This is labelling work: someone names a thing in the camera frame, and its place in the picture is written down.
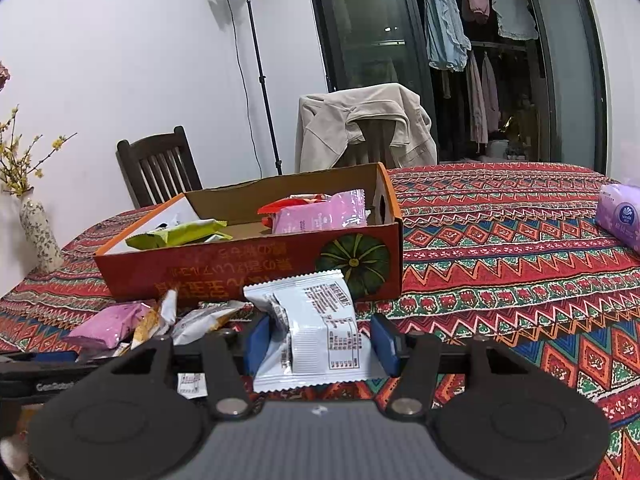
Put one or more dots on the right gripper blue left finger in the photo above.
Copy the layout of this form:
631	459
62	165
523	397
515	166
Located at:
256	340

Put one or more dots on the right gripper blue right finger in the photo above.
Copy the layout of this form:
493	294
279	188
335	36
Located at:
387	344

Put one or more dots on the white silver snack packet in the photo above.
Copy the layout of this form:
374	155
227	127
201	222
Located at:
316	339

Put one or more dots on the green white wafer bar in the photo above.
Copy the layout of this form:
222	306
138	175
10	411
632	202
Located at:
179	234

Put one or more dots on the silver crisps packet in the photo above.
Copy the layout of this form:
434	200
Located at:
205	319

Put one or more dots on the purple pink snack packet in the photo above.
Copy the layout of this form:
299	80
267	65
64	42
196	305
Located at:
109	327

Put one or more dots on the gold cracker packet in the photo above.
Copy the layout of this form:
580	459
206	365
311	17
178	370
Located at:
157	321

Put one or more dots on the orange cardboard pumpkin box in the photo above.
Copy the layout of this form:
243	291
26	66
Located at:
370	256

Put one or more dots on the floral ceramic vase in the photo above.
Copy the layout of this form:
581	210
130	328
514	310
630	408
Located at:
38	232

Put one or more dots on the red orange noodle snack bag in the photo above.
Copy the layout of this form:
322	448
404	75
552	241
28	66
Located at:
268	211

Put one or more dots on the colourful patterned tablecloth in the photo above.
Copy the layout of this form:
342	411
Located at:
512	251

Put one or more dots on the yellow flower branches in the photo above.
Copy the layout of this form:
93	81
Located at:
18	164

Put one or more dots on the dark wooden chair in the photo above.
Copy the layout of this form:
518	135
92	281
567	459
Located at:
158	168

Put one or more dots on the chair with beige jacket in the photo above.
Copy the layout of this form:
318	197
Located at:
383	123

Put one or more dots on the purple tissue pack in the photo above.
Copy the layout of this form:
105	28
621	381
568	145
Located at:
618	213

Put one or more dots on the light blue hanging shirt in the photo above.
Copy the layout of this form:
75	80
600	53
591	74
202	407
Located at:
446	44

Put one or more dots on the pink artificial roses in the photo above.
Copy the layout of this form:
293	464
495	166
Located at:
4	76

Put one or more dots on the glass sliding door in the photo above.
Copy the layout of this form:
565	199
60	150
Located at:
367	42

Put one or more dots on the white hanging shirt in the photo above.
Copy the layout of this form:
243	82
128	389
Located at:
515	22

